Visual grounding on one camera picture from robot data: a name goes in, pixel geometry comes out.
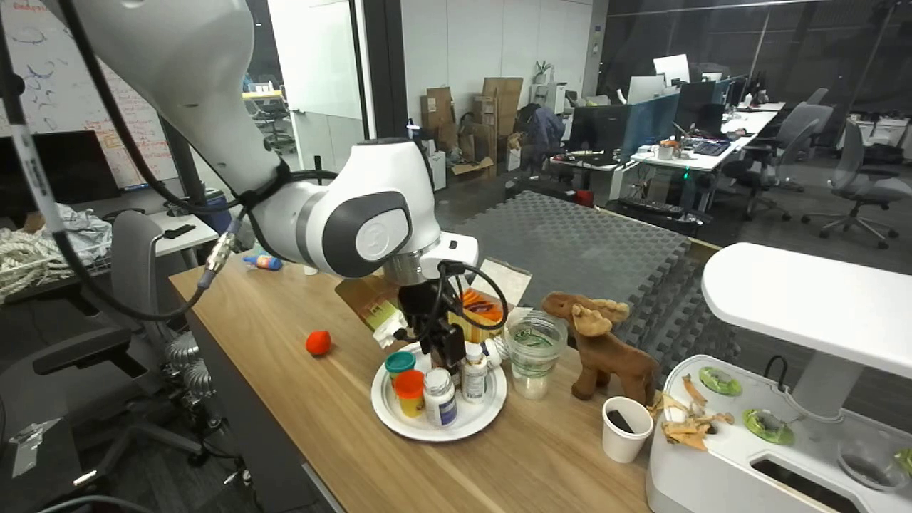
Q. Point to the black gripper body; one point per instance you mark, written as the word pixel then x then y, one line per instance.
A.
pixel 429 308

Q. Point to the white pill bottle tan label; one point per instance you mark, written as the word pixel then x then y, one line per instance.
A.
pixel 473 372

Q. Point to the orange lid play dough tub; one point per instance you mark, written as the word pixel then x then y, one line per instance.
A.
pixel 408 392

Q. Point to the red lid play dough tub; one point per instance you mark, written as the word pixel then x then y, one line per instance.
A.
pixel 319 344

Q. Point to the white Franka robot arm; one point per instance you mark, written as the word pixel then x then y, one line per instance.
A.
pixel 359 217

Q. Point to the white round plate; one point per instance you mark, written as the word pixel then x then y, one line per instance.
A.
pixel 473 422

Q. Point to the clear plastic tumbler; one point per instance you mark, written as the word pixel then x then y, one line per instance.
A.
pixel 527 386

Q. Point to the open orange cardboard box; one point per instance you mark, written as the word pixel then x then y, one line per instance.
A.
pixel 515 284

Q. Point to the brown moose plush toy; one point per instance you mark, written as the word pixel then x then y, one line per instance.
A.
pixel 609 358

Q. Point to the grey foam floor mat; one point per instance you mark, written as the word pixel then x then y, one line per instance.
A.
pixel 587 247

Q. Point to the light blue plastic toy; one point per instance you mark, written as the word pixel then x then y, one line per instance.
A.
pixel 261 258

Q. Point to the small white paper cup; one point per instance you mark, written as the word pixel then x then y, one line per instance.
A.
pixel 629 428

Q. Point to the seated person blue jacket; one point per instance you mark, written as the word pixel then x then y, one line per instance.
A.
pixel 543 130

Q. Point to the grey office chair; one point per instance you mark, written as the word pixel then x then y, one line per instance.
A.
pixel 871 181
pixel 144 294

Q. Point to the blue desk partition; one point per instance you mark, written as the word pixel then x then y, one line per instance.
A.
pixel 651 124

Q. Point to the white office desk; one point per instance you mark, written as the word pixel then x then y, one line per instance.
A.
pixel 707 143

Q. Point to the white monitor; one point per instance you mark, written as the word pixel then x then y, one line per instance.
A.
pixel 670 67

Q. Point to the white hydroponic planter with lamp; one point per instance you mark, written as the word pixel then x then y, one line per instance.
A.
pixel 807 445

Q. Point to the dark office chair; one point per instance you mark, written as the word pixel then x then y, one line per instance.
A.
pixel 780 143

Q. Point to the whiteboard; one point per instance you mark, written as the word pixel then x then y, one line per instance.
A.
pixel 59 87

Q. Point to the yellow brown wrist camera mount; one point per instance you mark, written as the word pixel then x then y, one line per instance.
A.
pixel 375 308

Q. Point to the black window post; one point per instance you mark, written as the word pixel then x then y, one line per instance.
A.
pixel 386 67

